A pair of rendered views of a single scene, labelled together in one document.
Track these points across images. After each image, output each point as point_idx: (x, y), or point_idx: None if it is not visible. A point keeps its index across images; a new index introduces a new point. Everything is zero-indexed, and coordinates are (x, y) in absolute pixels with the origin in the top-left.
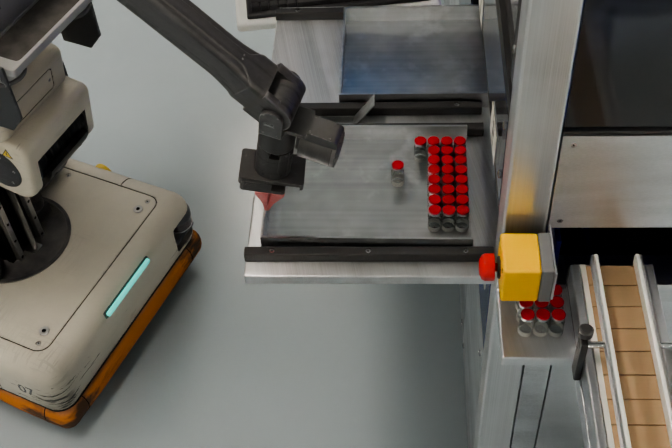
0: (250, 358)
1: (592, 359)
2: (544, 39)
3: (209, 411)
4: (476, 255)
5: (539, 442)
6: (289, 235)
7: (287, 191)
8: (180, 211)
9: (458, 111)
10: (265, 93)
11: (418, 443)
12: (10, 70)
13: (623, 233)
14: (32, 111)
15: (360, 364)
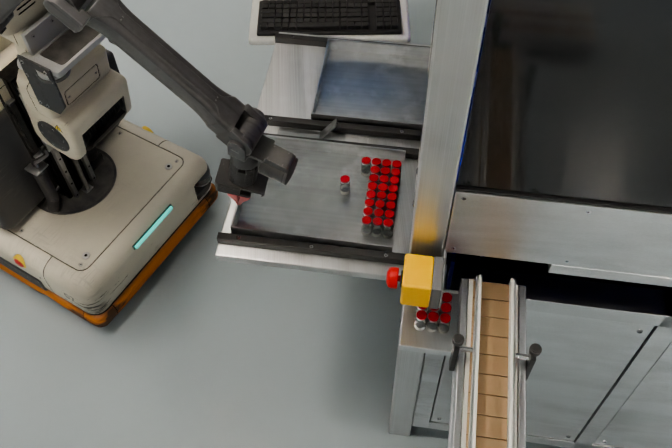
0: (243, 287)
1: (463, 358)
2: (439, 124)
3: (207, 325)
4: (393, 259)
5: (440, 389)
6: (254, 225)
7: None
8: (201, 171)
9: (402, 136)
10: (232, 128)
11: (360, 368)
12: (55, 72)
13: None
14: (80, 96)
15: (325, 302)
